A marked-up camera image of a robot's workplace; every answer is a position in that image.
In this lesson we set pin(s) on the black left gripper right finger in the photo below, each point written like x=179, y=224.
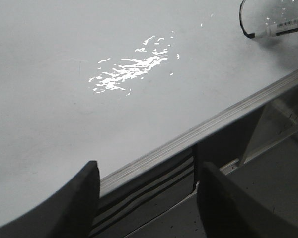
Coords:
x=226, y=211

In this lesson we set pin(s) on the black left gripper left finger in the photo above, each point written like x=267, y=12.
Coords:
x=68, y=213

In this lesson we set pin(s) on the white whiteboard marker black cap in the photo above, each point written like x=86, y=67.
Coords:
x=277, y=29

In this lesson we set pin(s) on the grey black striped shelf panel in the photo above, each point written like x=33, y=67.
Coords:
x=145, y=197

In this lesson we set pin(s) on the white whiteboard with metal frame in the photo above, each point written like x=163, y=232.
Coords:
x=114, y=80

